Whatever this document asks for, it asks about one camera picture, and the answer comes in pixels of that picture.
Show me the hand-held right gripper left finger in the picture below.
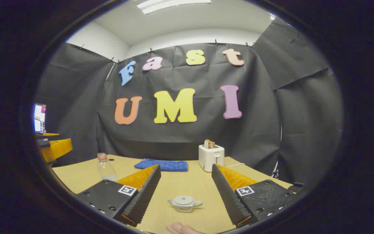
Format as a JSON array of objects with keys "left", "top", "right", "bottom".
[{"left": 75, "top": 164, "right": 162, "bottom": 227}]

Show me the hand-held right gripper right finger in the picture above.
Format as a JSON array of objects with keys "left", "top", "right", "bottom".
[{"left": 211, "top": 163, "right": 305, "bottom": 228}]

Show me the white teacup lid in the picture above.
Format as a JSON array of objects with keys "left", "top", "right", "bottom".
[{"left": 175, "top": 195, "right": 194, "bottom": 206}]

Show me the white floral teacup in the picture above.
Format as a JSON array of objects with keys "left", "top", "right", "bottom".
[{"left": 167, "top": 197, "right": 204, "bottom": 213}]

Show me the clear plastic water bottle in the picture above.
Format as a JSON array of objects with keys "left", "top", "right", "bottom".
[{"left": 97, "top": 153, "right": 118, "bottom": 182}]

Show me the computer monitor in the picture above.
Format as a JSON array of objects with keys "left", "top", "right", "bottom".
[{"left": 33, "top": 103, "right": 47, "bottom": 134}]

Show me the blue folded towel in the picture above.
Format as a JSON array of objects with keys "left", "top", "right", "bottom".
[{"left": 134, "top": 159, "right": 189, "bottom": 172}]

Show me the white toaster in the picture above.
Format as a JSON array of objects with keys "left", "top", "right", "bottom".
[{"left": 198, "top": 144, "right": 225, "bottom": 173}]

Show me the ceiling light panel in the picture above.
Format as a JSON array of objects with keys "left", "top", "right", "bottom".
[{"left": 136, "top": 0, "right": 212, "bottom": 15}]

